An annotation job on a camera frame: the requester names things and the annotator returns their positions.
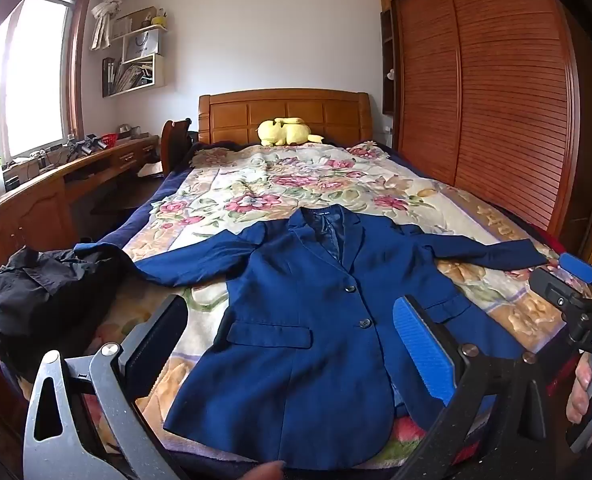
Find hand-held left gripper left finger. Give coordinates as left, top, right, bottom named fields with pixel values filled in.
left=23, top=295, right=191, bottom=480

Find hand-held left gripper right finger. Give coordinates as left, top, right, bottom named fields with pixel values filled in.
left=391, top=296, right=549, bottom=480

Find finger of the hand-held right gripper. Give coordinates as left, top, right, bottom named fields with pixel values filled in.
left=558, top=252, right=592, bottom=284
left=528, top=266, right=592, bottom=312

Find navy blue blazer jacket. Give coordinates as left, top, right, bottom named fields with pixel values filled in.
left=74, top=206, right=549, bottom=470

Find person's right hand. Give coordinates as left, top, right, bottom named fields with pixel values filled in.
left=566, top=354, right=592, bottom=423

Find person's left hand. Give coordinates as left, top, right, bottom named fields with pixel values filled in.
left=238, top=460, right=287, bottom=480

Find black garment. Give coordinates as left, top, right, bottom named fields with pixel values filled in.
left=0, top=246, right=131, bottom=341

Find wooden slatted wardrobe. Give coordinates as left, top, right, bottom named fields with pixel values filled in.
left=377, top=0, right=592, bottom=256

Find long wooden desk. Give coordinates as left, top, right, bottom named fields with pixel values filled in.
left=0, top=134, right=161, bottom=276

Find wooden chair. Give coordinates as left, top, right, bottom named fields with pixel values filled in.
left=161, top=118, right=197, bottom=177

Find floral bed blanket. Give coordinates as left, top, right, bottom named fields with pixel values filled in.
left=83, top=141, right=577, bottom=466

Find black devices on desk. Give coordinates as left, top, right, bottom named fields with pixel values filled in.
left=73, top=134, right=109, bottom=155

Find yellow plush toy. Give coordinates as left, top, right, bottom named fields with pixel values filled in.
left=256, top=116, right=325, bottom=148

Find wooden bed headboard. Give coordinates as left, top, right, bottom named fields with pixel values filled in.
left=198, top=89, right=374, bottom=148

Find row of books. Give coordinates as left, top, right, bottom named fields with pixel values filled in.
left=102, top=57, right=154, bottom=96

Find window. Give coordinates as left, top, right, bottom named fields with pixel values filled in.
left=0, top=0, right=94, bottom=161

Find white paper bag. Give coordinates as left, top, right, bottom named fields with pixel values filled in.
left=122, top=29, right=161, bottom=61

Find tied white curtain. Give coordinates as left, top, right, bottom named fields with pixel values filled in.
left=90, top=0, right=134, bottom=51

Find white wall shelf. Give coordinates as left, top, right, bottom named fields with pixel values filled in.
left=90, top=24, right=169, bottom=98

